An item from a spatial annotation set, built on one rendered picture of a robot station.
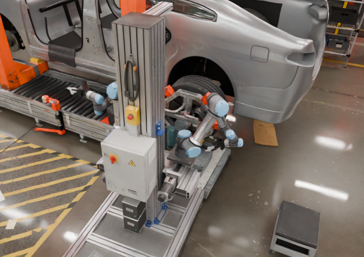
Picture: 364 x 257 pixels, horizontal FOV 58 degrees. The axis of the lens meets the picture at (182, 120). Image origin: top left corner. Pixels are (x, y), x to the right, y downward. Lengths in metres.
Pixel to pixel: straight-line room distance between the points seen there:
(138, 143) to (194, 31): 1.45
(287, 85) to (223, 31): 0.80
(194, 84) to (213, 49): 0.41
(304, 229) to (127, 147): 1.71
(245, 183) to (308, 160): 0.95
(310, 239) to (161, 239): 1.26
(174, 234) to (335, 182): 2.07
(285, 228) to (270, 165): 1.21
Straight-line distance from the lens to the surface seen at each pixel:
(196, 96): 3.08
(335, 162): 4.51
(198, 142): 2.60
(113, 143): 2.34
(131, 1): 2.95
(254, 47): 3.19
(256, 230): 3.46
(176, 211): 3.19
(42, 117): 4.68
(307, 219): 3.24
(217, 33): 3.26
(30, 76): 4.88
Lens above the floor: 2.70
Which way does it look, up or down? 35 degrees down
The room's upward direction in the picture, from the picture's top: 3 degrees clockwise
